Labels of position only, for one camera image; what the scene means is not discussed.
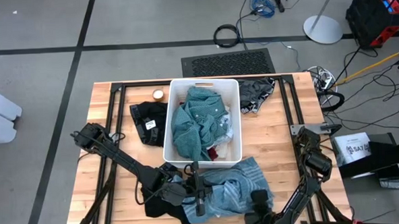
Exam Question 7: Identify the grey plastic bag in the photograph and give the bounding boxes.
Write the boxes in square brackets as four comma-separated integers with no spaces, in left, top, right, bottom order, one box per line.
[379,176,399,191]

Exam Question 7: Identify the black and red case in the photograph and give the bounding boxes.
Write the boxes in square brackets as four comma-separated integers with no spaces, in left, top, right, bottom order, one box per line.
[345,0,399,51]

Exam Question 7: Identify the coiled blue cable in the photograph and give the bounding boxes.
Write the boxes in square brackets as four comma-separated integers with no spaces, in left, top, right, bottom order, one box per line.
[248,0,277,20]

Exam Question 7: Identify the white cardboard box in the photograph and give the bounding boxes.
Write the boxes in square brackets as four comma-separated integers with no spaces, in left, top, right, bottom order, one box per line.
[334,132,373,166]

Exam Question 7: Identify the white power strip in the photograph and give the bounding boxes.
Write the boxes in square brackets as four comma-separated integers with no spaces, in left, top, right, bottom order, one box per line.
[307,64,338,91]

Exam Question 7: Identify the white perforated laundry basket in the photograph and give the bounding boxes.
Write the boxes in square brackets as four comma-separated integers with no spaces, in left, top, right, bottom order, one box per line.
[160,75,244,171]

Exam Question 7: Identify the black boxer briefs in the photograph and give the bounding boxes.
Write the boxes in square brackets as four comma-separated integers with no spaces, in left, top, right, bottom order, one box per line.
[129,100,171,148]

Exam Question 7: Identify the yellow cable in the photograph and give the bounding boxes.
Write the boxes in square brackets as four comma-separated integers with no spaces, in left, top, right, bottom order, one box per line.
[333,46,399,86]

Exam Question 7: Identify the grey white knit garment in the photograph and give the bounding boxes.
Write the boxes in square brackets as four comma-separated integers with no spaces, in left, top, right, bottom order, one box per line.
[216,112,235,146]

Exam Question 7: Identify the red and white sock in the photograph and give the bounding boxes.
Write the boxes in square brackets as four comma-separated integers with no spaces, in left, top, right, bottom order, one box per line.
[207,146,220,161]

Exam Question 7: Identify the coiled black cable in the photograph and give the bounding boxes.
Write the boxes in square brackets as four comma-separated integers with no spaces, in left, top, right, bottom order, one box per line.
[212,23,242,49]

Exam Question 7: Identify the grey metal mounting plate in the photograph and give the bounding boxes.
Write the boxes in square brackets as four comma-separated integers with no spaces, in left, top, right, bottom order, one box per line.
[290,122,327,136]

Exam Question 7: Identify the black garment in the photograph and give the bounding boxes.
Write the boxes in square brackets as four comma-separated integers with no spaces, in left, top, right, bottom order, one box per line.
[141,184,191,224]

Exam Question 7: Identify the grey boxer briefs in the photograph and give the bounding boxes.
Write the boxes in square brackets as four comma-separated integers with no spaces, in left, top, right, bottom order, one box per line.
[238,77,277,115]

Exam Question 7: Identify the thick black cable loop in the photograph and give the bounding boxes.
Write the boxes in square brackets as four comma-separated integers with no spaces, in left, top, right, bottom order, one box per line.
[316,90,346,113]

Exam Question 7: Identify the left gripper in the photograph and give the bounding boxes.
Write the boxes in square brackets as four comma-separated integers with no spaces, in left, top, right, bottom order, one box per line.
[183,160,215,217]

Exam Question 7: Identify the black desk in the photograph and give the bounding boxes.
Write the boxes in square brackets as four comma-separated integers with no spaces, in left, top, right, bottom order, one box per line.
[337,132,399,218]

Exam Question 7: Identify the white round stand base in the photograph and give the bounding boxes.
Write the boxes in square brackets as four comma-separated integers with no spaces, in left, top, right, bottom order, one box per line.
[301,0,345,46]

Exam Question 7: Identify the small round tin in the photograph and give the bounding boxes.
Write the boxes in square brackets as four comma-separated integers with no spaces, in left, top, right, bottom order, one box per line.
[152,88,165,102]

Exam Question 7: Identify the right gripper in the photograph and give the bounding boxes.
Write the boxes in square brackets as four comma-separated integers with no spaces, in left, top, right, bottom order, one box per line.
[243,188,286,224]

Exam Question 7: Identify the black floor mat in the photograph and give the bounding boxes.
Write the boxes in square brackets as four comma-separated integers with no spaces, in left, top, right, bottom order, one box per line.
[181,47,276,78]

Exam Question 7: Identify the blue striped towel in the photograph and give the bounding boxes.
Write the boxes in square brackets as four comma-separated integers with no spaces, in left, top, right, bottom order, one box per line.
[179,155,276,224]

